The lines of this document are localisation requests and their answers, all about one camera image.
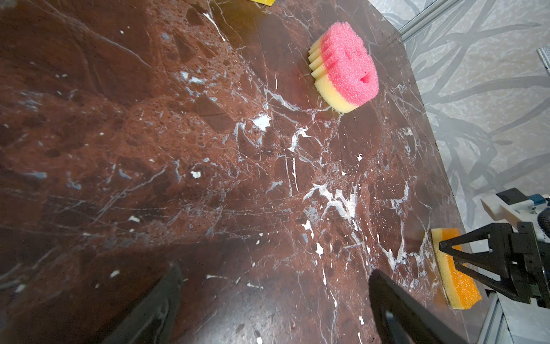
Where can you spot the orange yellow sponge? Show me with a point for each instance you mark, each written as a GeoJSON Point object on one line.
{"type": "Point", "coordinates": [460, 289]}

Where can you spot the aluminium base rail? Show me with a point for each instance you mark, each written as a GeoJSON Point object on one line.
{"type": "Point", "coordinates": [509, 321]}

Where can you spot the white wire mesh basket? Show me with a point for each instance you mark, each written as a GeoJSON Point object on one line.
{"type": "Point", "coordinates": [544, 55]}

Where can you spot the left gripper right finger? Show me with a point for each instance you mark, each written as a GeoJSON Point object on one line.
{"type": "Point", "coordinates": [399, 318]}

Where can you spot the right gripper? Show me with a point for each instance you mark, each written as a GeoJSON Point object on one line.
{"type": "Point", "coordinates": [530, 260]}

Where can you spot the aluminium enclosure frame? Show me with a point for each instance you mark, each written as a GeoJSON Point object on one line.
{"type": "Point", "coordinates": [426, 17]}

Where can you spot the pink smiley sponge right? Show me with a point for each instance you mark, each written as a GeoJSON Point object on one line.
{"type": "Point", "coordinates": [344, 72]}

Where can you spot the yellow shelf unit frame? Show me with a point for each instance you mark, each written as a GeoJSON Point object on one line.
{"type": "Point", "coordinates": [264, 2]}

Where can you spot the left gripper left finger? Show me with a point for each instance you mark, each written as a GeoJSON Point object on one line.
{"type": "Point", "coordinates": [152, 318]}

